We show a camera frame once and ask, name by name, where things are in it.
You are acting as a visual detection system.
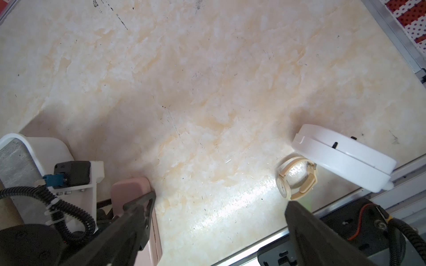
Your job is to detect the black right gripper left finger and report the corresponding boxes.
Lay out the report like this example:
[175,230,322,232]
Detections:
[61,191,156,266]

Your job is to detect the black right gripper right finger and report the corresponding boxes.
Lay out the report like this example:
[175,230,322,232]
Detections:
[285,201,375,266]

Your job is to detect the pink case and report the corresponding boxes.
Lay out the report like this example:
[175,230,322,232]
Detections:
[111,177,163,266]

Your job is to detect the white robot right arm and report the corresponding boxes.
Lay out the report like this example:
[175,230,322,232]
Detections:
[63,192,426,266]

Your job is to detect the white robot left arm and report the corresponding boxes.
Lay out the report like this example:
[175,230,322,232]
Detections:
[1,161,105,266]

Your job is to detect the white plastic storage tray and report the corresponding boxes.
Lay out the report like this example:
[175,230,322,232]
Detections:
[1,133,74,186]

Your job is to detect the white round device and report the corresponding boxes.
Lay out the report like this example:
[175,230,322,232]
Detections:
[292,124,397,193]

